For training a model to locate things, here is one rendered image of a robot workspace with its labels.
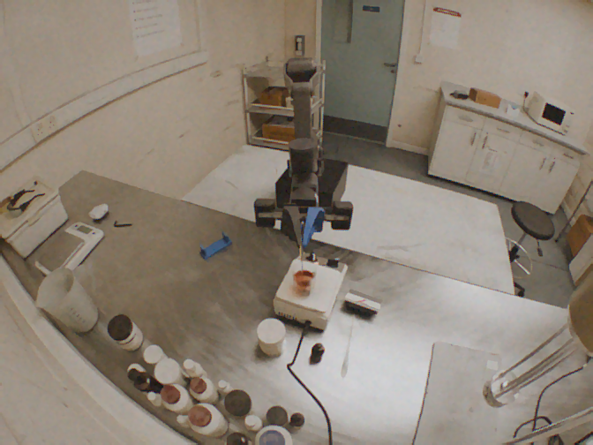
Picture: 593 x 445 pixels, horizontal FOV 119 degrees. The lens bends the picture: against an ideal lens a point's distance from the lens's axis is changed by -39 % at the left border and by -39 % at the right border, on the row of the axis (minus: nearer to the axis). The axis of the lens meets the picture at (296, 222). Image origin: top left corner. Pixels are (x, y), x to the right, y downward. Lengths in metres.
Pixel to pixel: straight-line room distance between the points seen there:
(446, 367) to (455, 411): 0.11
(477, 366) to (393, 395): 0.23
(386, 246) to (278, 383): 0.51
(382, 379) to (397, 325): 0.15
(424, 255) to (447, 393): 0.42
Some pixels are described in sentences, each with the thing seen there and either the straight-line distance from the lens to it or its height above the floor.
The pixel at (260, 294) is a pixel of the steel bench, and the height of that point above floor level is 0.90.
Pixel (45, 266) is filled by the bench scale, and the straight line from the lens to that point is 1.10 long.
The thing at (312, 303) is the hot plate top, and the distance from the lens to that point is 0.62.
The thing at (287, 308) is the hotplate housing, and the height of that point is 0.96.
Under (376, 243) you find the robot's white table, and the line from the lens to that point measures 0.88.
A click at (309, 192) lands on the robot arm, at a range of 0.55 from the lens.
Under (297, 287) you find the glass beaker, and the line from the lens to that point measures 0.59.
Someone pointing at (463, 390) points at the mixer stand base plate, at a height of 0.91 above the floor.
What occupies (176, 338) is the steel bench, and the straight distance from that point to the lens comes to 0.73.
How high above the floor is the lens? 1.51
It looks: 42 degrees down
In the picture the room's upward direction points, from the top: straight up
